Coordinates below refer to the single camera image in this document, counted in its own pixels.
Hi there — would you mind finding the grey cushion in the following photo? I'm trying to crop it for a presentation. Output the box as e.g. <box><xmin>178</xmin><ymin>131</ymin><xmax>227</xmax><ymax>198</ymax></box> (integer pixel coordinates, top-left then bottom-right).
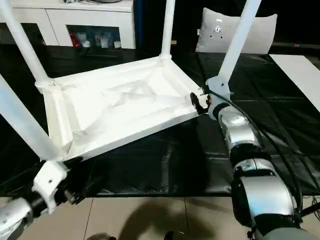
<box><xmin>196</xmin><ymin>7</ymin><xmax>278</xmax><ymax>55</ymax></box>

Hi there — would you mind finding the black cabinet with gold label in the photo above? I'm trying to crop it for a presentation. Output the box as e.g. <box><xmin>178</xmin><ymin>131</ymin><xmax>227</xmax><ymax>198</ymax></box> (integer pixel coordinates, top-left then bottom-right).
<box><xmin>134</xmin><ymin>0</ymin><xmax>320</xmax><ymax>53</ymax></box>

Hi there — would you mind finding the white flat board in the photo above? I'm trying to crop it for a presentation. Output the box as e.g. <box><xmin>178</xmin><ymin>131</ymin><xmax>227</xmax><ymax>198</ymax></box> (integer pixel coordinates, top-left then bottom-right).
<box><xmin>270</xmin><ymin>54</ymin><xmax>320</xmax><ymax>112</ymax></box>

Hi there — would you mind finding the white glass-door cabinet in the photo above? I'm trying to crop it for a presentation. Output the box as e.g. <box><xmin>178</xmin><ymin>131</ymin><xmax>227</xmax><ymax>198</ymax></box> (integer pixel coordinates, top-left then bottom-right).
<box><xmin>0</xmin><ymin>0</ymin><xmax>137</xmax><ymax>50</ymax></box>

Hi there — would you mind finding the floor cable bundle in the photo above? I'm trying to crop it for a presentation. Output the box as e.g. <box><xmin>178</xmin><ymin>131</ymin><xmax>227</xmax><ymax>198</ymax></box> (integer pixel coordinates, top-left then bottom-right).
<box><xmin>299</xmin><ymin>196</ymin><xmax>320</xmax><ymax>221</ymax></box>

